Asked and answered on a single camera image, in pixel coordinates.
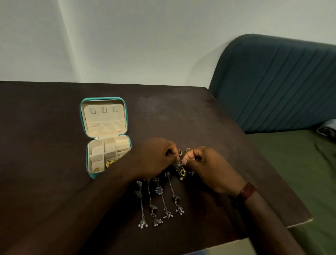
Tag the person's left hand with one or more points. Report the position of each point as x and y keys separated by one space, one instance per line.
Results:
x=155 y=157

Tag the person's left forearm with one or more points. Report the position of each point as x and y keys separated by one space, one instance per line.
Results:
x=65 y=218

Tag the person's right hand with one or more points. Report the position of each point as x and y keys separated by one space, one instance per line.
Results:
x=215 y=173

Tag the green and gold earring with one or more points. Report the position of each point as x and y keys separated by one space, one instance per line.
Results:
x=181 y=172

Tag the teal jewelry box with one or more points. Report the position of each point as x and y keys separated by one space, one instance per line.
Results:
x=105 y=126

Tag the gold flower earring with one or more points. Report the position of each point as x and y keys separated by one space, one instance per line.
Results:
x=109 y=163

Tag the red thread wristband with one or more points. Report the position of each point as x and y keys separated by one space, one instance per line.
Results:
x=246 y=191

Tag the green fabric cover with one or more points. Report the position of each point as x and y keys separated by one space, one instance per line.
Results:
x=302 y=178

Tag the person's right forearm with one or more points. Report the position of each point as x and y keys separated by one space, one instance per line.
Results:
x=265 y=231

